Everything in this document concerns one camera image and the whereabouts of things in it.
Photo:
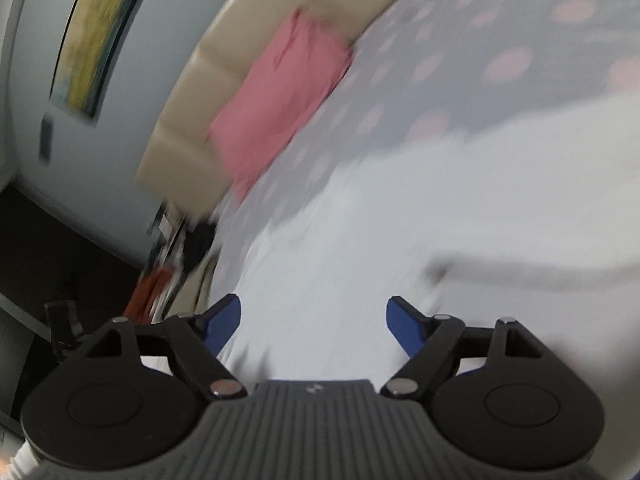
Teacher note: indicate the polka dot bed sheet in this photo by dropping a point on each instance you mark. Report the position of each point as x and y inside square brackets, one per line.
[429, 67]

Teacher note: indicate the white muslin garment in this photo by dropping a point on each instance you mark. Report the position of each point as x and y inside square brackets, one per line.
[537, 219]

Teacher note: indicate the pink pillow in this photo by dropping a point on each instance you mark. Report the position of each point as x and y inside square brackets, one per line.
[304, 61]

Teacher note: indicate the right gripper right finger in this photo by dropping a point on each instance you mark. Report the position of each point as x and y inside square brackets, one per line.
[498, 394]

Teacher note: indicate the orange brown cloth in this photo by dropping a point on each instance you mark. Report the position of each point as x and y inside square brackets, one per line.
[138, 311]

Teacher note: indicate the dark wall sconce left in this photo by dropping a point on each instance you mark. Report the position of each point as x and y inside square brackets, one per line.
[46, 140]

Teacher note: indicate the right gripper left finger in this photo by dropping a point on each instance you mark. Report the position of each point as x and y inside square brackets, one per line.
[130, 392]

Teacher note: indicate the black clothing heap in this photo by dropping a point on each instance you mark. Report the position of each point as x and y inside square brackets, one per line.
[197, 242]

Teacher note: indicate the landscape painting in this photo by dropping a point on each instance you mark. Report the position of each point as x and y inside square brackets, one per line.
[92, 35]

